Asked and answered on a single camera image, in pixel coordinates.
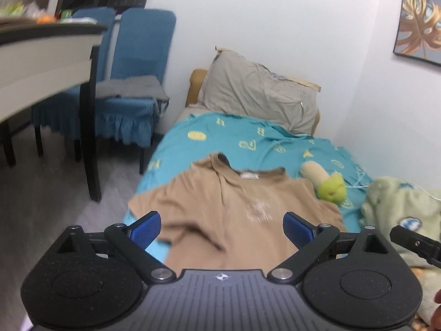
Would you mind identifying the light green fleece blanket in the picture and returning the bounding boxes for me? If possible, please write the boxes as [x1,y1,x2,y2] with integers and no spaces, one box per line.
[360,176,441,325]

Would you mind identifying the tan t-shirt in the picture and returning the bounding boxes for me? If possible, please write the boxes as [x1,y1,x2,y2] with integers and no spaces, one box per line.
[127,152,348,273]

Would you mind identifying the person's right hand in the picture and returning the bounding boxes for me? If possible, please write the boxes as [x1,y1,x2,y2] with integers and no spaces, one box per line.
[429,289,441,326]

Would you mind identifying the beige pillow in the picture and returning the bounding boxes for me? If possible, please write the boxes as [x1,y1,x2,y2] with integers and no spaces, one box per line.
[198,46,322,135]

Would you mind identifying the blue covered chair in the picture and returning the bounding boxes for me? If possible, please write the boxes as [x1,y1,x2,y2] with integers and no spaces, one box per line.
[31,7,117,161]
[93,9,177,175]

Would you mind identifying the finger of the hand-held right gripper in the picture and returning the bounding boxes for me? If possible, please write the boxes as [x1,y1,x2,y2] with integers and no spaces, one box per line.
[389,225,441,269]

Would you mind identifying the clear plastic bag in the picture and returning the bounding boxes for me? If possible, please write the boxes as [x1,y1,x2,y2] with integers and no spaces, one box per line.
[0,0,45,18]

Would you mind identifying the gold leaf wall picture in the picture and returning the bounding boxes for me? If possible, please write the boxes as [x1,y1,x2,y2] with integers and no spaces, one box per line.
[393,0,441,66]

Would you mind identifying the white table with black legs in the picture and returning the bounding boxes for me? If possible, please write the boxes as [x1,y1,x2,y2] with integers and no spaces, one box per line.
[0,23,109,203]

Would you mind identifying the white cable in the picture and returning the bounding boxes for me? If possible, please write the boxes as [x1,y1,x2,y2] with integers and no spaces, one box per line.
[346,164,441,201]

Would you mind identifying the teal printed bed sheet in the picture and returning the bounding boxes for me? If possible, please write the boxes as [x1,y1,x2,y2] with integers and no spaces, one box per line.
[124,112,376,263]

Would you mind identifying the tan bed cushion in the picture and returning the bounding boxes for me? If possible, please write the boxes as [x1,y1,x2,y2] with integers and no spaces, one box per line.
[185,69,209,108]

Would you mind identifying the green and beige plush toy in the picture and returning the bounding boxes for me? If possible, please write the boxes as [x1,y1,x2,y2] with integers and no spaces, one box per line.
[299,161,348,203]

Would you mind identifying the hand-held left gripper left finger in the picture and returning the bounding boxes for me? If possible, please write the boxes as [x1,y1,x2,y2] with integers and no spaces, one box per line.
[52,210,176,285]

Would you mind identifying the grey folded cloth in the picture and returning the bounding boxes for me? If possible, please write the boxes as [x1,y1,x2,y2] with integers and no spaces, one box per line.
[95,76,171,103]

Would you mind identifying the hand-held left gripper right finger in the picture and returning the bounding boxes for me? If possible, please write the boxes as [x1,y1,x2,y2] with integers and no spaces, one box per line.
[267,211,391,284]

